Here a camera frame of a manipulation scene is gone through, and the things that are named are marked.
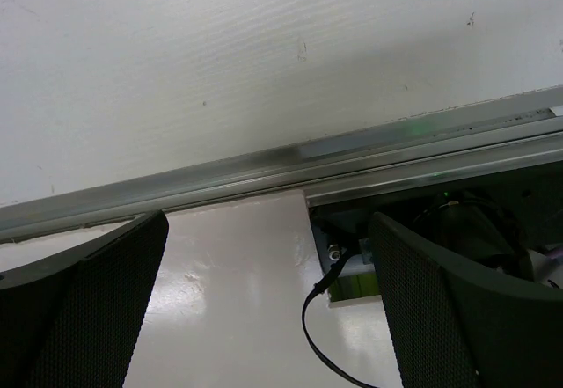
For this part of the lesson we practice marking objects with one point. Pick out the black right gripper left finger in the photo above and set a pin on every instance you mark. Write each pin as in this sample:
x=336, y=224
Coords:
x=73, y=318

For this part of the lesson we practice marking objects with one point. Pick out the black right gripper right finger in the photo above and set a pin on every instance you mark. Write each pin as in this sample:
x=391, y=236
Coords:
x=456, y=323

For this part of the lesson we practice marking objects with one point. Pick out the aluminium table edge rail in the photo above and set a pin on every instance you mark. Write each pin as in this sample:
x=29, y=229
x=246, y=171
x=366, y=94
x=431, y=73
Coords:
x=487, y=125

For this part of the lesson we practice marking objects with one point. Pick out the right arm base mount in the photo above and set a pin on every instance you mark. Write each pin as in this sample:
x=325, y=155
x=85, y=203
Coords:
x=516, y=230

